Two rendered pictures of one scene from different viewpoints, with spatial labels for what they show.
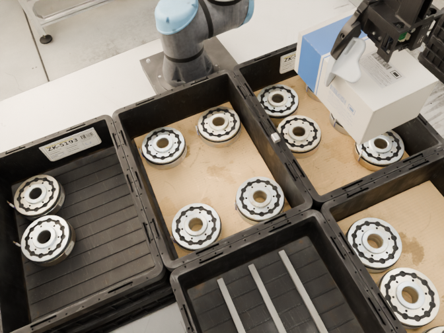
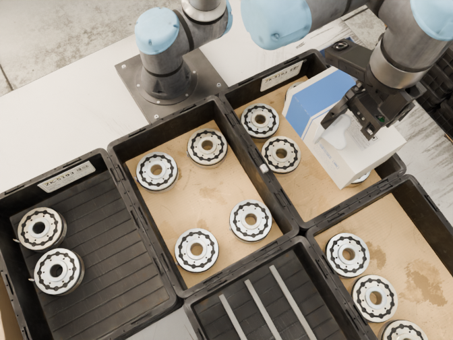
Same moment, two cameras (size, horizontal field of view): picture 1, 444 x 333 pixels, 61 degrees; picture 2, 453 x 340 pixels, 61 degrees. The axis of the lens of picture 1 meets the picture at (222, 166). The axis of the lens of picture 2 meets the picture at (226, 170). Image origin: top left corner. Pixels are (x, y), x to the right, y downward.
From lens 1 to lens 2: 0.24 m
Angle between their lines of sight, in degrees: 12
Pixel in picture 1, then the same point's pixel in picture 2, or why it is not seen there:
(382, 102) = (363, 165)
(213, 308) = (218, 320)
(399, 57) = not seen: hidden behind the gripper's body
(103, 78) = (77, 83)
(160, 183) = (158, 207)
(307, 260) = (293, 272)
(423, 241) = (385, 248)
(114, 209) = (116, 235)
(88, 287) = (104, 311)
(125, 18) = not seen: outside the picture
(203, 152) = (194, 175)
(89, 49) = (36, 17)
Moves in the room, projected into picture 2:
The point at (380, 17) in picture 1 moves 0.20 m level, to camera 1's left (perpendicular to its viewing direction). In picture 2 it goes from (365, 109) to (240, 135)
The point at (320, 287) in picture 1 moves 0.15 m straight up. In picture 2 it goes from (305, 293) to (321, 289)
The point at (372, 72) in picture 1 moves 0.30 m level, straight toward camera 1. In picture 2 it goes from (353, 134) to (311, 298)
